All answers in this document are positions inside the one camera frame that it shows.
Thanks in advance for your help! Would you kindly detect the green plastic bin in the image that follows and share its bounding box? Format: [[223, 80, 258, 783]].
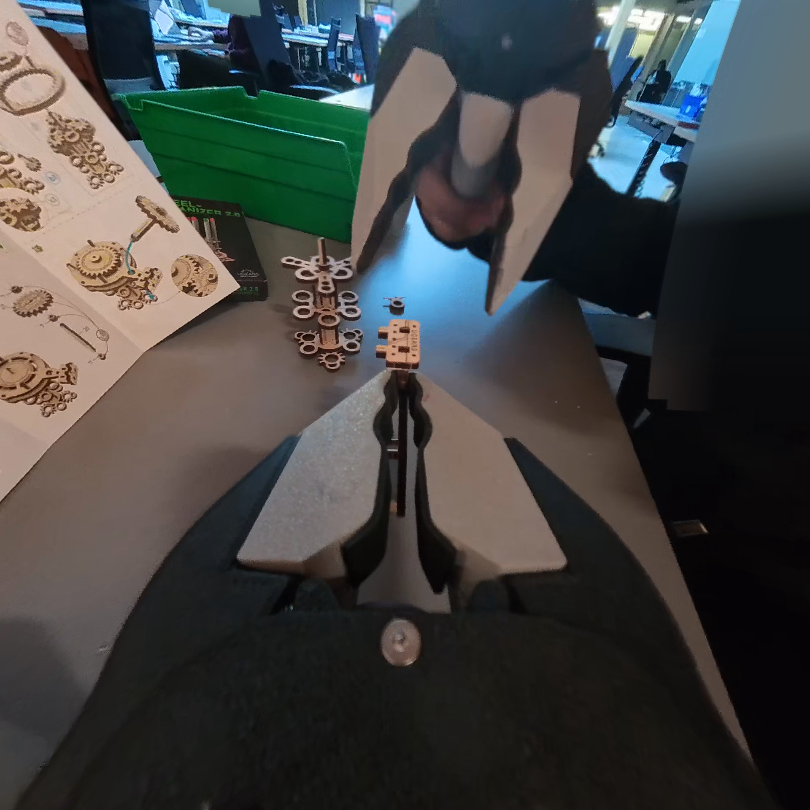
[[114, 85, 371, 244]]

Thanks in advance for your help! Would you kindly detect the black background office chair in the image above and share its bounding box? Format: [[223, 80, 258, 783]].
[[352, 13, 383, 86]]

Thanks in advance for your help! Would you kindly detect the long background desk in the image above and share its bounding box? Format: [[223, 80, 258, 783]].
[[278, 28, 356, 49]]

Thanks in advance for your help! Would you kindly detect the white background table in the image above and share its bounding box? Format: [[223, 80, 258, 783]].
[[623, 98, 700, 144]]

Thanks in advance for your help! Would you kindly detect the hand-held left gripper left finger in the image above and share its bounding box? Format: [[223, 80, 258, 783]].
[[236, 371, 394, 586]]

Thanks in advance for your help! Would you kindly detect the black product box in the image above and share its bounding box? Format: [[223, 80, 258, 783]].
[[170, 196, 270, 302]]

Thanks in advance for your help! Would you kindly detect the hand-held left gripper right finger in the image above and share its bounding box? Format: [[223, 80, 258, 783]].
[[407, 372, 568, 594]]

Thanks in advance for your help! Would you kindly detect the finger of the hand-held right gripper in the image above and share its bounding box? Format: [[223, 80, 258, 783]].
[[484, 87, 583, 316], [350, 46, 459, 274]]

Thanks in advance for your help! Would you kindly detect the wooden flower-wheel shaft assembly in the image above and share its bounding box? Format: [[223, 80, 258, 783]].
[[280, 237, 366, 372]]

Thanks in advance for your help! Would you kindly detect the small wooden connector plate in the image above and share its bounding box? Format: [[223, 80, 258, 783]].
[[376, 319, 422, 369]]

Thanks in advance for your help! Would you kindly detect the person's right hand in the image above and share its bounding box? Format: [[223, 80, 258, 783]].
[[414, 166, 509, 251]]

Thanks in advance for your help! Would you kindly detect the person's right forearm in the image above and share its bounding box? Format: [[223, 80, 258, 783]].
[[500, 161, 681, 317]]

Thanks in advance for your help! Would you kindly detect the printed assembly instruction sheet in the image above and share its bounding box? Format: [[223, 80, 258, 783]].
[[0, 0, 241, 504]]

